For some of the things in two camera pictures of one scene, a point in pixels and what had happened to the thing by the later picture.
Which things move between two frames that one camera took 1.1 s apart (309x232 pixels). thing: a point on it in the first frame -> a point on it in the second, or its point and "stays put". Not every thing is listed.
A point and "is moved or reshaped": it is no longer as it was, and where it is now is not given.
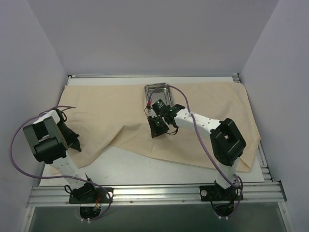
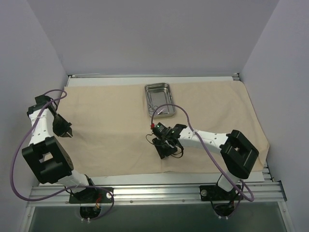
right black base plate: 208,193 stays put
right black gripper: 157,127 -> 164,149
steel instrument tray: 155,92 stays put
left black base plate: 102,195 stays put
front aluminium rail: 269,193 stays put
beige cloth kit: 108,114 is moved or reshaped
